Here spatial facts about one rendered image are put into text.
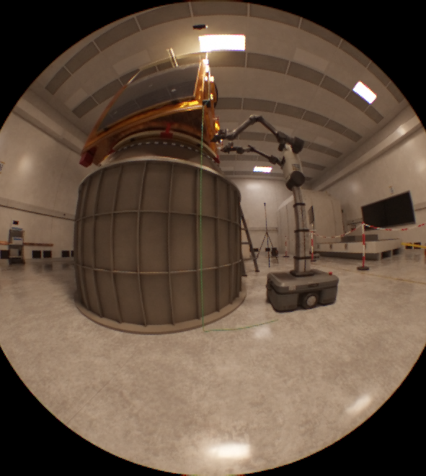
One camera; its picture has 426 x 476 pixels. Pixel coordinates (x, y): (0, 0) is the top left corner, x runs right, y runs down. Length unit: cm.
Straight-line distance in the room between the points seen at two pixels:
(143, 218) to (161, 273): 36
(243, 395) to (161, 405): 30
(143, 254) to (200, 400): 81
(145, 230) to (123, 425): 98
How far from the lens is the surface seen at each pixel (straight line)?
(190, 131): 162
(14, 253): 517
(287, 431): 61
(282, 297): 118
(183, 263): 92
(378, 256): 475
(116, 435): 64
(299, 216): 141
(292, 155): 162
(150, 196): 95
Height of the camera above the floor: 57
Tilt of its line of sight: 3 degrees up
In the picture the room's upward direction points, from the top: 1 degrees counter-clockwise
